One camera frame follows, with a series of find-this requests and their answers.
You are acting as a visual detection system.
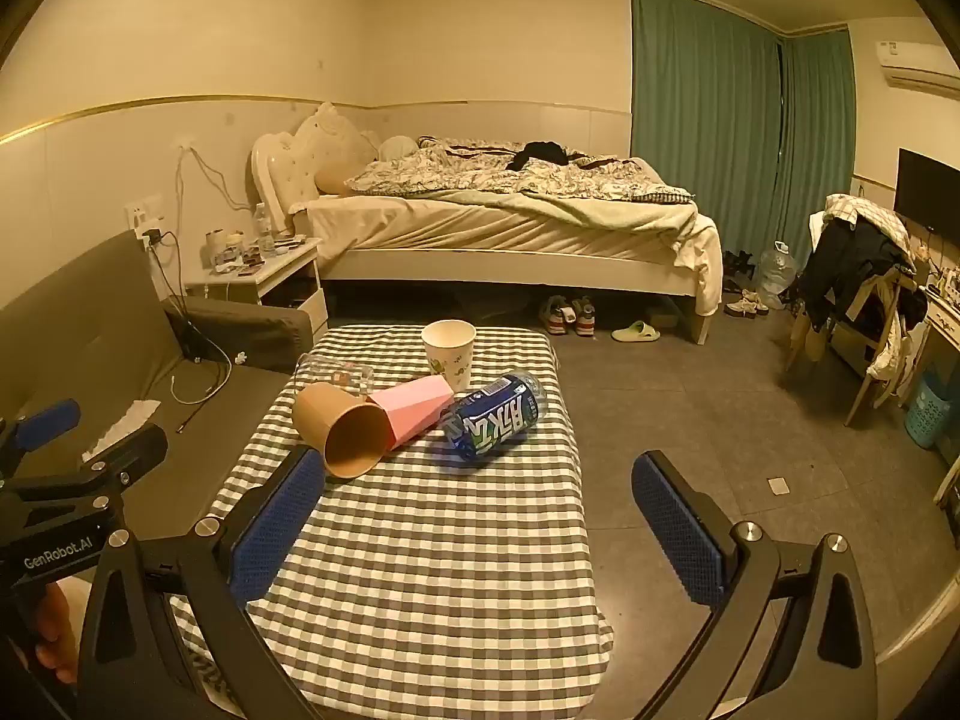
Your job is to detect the black television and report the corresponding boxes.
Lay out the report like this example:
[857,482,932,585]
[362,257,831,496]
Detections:
[894,148,960,238]

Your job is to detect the blue plastic basket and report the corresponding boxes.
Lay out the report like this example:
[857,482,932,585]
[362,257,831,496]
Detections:
[903,370,953,452]

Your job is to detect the black garment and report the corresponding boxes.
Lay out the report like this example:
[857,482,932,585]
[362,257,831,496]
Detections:
[507,140,573,173]

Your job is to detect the white air conditioner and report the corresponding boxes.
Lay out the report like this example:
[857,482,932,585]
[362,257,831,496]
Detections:
[873,37,960,99]

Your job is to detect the grey sofa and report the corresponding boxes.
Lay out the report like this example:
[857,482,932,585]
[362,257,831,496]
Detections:
[0,229,316,542]

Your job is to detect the person's left hand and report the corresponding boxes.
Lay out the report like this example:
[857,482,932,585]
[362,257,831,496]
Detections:
[34,583,82,688]

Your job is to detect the white nightstand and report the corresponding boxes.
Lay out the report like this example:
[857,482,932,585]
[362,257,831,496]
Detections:
[184,238,329,340]

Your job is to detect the white printed paper cup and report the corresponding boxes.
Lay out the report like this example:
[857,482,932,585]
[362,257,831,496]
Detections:
[421,319,476,392]

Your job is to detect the grey checkered tablecloth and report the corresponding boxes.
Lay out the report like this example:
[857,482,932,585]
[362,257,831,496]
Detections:
[174,325,614,720]

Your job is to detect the wide green curtain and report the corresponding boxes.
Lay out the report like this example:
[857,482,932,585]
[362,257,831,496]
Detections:
[629,0,786,272]

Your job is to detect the white desk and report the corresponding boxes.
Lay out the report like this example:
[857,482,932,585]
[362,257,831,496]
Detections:
[924,261,960,372]

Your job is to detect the brown paper cup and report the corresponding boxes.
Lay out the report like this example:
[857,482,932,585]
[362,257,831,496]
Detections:
[291,382,392,480]

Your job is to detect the pile of clothes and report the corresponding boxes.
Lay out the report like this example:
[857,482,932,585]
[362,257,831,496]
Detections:
[795,193,929,383]

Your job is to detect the blue labelled plastic bottle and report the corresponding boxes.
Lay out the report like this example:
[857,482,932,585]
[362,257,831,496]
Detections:
[440,371,549,464]

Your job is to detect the cosmetics clutter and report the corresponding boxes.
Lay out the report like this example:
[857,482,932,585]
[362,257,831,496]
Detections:
[205,226,310,276]

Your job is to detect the white tissue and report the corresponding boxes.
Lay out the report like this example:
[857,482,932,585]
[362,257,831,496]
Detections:
[81,398,163,460]

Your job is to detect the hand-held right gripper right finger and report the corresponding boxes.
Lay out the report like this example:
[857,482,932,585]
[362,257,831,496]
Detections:
[631,450,880,720]

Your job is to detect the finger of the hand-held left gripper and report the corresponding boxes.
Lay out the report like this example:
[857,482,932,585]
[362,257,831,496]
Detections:
[15,423,170,502]
[0,398,82,467]

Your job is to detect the narrow green curtain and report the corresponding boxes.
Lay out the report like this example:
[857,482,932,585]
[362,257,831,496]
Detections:
[782,33,857,275]

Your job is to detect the clear glass cup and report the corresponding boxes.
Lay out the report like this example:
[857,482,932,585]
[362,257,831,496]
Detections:
[295,351,376,397]

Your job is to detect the white wall cable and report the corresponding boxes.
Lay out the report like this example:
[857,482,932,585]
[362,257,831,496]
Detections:
[175,136,254,241]

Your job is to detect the wall power outlet with chargers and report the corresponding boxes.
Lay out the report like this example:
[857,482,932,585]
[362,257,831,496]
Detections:
[127,195,170,250]

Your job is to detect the white bed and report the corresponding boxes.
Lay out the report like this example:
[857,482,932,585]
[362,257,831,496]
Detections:
[250,100,725,347]

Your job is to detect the wooden chair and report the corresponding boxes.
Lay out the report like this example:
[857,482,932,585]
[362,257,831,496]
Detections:
[784,264,922,428]

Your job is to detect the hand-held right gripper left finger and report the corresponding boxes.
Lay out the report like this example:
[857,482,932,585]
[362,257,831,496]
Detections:
[75,445,331,720]

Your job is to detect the black cable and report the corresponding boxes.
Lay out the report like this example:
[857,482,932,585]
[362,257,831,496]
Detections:
[147,229,235,434]

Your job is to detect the pink faceted cup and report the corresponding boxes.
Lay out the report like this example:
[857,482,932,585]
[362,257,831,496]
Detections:
[367,377,456,453]

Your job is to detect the floral quilt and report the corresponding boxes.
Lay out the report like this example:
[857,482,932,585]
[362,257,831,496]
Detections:
[345,136,698,205]

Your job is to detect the white sneakers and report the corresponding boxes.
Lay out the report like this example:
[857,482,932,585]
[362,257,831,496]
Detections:
[723,288,771,318]

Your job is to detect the cream pillow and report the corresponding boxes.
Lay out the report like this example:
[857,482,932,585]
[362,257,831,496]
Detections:
[313,127,380,197]

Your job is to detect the large water jug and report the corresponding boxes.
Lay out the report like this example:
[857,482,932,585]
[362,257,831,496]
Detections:
[758,241,799,295]

